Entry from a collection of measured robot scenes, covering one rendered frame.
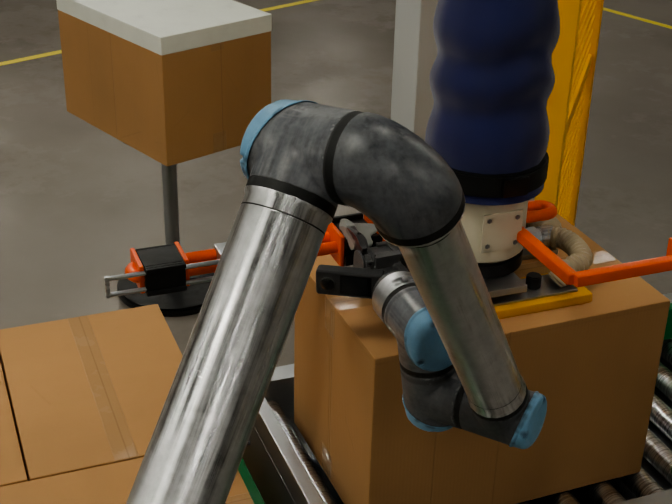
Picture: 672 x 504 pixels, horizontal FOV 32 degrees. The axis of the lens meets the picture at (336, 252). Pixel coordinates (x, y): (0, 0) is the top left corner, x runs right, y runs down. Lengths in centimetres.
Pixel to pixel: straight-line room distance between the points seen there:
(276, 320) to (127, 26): 223
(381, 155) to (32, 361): 155
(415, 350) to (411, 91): 147
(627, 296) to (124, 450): 105
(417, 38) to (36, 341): 123
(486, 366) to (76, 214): 324
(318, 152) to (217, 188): 351
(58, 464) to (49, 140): 318
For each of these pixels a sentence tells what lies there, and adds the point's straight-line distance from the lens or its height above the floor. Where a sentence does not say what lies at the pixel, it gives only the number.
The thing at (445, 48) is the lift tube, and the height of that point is 142.
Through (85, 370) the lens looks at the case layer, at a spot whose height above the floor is 54.
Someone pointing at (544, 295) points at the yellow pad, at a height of 97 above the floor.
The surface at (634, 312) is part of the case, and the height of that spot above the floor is 94.
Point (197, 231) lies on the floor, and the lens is 451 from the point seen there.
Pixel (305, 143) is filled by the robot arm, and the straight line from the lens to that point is 139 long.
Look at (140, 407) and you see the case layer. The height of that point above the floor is 54.
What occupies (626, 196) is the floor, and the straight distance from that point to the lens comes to 502.
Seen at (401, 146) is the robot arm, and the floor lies 149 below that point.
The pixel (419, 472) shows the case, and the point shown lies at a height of 69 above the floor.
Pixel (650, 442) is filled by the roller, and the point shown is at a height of 55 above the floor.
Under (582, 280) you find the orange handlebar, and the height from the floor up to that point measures 108.
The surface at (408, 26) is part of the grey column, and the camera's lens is 311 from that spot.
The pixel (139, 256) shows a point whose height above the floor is 110.
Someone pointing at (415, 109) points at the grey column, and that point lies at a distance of 312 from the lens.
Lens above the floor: 201
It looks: 27 degrees down
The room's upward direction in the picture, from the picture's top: 1 degrees clockwise
